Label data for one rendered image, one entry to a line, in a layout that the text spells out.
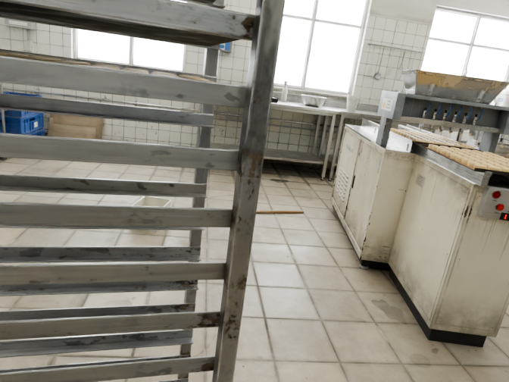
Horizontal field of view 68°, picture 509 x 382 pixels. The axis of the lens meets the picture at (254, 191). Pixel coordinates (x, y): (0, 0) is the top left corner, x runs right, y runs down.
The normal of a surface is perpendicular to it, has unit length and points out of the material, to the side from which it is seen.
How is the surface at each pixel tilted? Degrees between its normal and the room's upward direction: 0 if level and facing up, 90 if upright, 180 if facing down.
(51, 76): 90
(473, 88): 115
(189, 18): 90
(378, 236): 90
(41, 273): 90
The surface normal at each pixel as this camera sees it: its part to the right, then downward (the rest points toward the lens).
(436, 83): -0.09, 0.66
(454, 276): -0.04, 0.29
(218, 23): 0.25, 0.32
